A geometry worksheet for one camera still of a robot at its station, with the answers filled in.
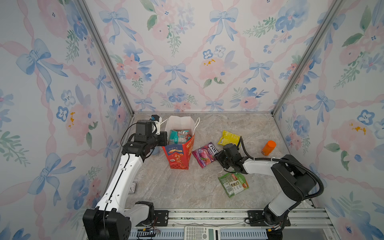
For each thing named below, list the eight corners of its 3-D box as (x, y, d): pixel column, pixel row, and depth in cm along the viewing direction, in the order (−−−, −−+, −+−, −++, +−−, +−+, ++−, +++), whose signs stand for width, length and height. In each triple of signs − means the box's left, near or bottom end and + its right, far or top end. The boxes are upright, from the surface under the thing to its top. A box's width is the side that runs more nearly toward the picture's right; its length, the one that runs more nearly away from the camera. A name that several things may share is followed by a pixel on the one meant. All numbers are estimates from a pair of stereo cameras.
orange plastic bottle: (265, 157, 98) (271, 149, 90) (259, 151, 101) (265, 143, 93) (271, 153, 100) (278, 145, 92) (265, 147, 103) (271, 139, 95)
